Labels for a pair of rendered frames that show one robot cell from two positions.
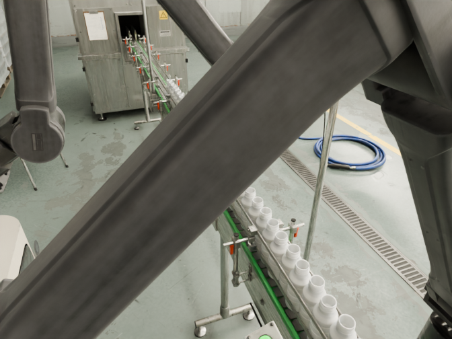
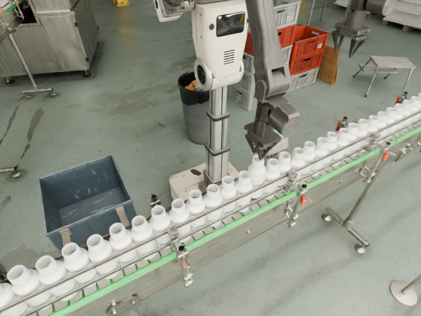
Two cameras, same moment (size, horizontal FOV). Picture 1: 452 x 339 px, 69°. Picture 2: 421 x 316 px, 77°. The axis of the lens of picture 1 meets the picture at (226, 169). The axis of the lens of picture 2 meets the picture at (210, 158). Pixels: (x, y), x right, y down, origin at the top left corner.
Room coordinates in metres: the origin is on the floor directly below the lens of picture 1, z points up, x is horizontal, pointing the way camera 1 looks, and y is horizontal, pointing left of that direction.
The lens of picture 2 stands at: (0.01, -0.91, 1.77)
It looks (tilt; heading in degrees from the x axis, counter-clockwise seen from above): 43 degrees down; 80
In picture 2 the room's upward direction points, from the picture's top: straight up
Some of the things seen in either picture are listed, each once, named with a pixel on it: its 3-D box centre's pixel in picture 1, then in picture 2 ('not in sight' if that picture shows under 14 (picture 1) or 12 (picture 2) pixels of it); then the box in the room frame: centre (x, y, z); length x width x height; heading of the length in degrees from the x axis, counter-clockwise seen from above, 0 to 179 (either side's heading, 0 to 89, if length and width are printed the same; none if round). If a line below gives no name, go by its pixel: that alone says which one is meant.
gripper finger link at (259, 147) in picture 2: not in sight; (260, 145); (0.27, -0.31, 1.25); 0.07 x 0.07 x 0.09; 20
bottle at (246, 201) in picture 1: (249, 208); (383, 125); (0.93, -0.08, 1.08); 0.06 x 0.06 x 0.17
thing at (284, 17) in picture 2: not in sight; (265, 13); (1.13, 2.06, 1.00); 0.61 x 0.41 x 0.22; 27
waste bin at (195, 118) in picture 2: not in sight; (202, 109); (0.33, 1.38, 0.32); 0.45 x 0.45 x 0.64
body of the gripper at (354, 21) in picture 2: not in sight; (354, 19); (0.66, -0.02, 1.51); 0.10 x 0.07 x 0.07; 110
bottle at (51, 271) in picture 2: not in sight; (57, 277); (-0.33, -0.54, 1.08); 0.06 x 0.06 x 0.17
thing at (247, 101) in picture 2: not in sight; (256, 89); (1.13, 2.06, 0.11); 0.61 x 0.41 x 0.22; 26
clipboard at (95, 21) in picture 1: (95, 25); not in sight; (4.22, 1.55, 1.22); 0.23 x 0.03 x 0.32; 110
